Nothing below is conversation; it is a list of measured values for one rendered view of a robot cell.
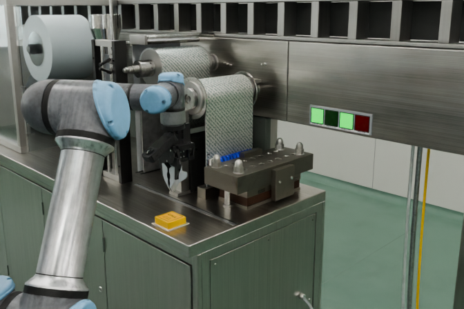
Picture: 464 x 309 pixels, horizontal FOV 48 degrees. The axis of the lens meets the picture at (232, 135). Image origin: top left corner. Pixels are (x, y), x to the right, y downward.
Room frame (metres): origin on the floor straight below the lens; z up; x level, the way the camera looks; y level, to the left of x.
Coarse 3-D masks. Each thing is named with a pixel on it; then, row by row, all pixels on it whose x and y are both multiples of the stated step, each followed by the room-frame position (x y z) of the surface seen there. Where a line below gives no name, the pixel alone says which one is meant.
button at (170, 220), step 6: (162, 216) 1.50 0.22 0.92; (168, 216) 1.50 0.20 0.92; (174, 216) 1.50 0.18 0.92; (180, 216) 1.50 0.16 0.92; (156, 222) 1.49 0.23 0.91; (162, 222) 1.47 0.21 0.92; (168, 222) 1.45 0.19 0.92; (174, 222) 1.46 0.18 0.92; (180, 222) 1.48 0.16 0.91; (168, 228) 1.45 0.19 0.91
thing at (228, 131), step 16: (208, 112) 1.74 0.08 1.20; (224, 112) 1.80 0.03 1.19; (240, 112) 1.85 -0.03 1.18; (208, 128) 1.74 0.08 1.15; (224, 128) 1.80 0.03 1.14; (240, 128) 1.85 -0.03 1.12; (208, 144) 1.74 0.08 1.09; (224, 144) 1.80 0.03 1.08; (240, 144) 1.85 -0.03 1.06; (208, 160) 1.74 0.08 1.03
